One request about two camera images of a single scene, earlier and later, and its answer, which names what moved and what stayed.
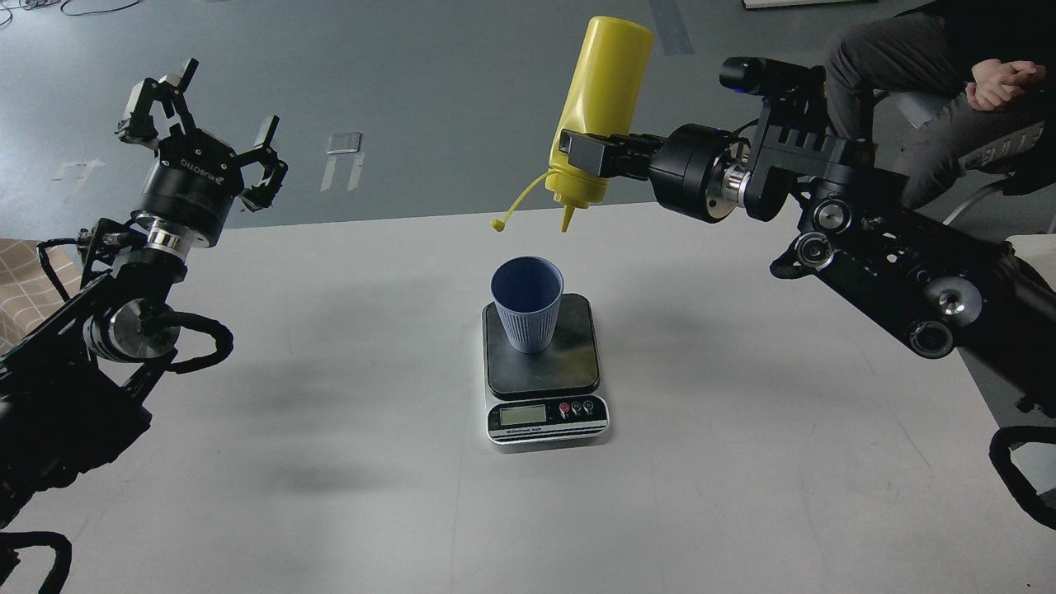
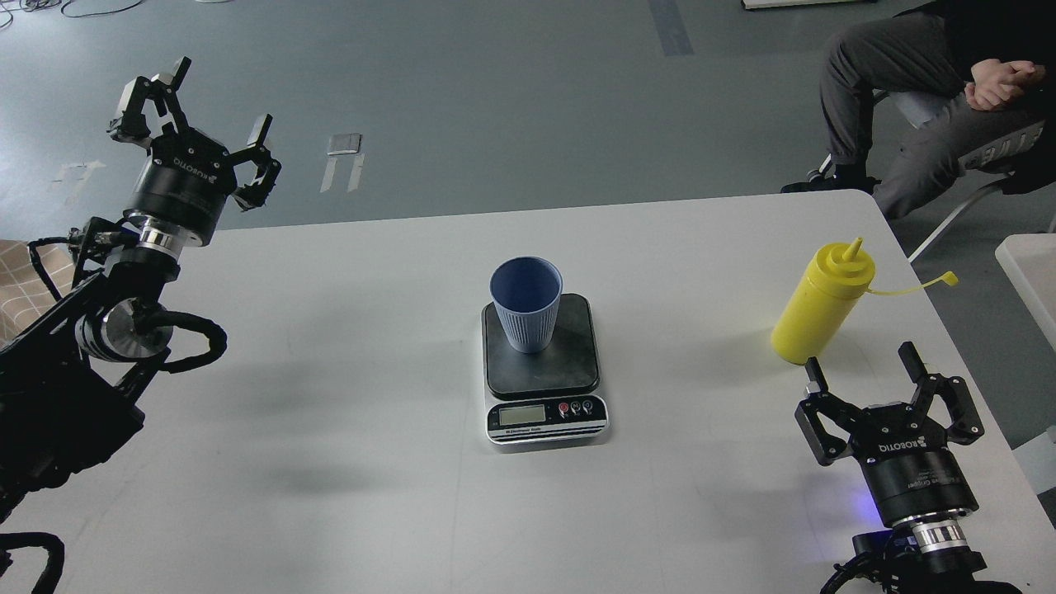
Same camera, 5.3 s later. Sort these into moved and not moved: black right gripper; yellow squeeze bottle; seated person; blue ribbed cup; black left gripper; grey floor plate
Moved: yellow squeeze bottle; black right gripper
Not moved: black left gripper; seated person; grey floor plate; blue ribbed cup
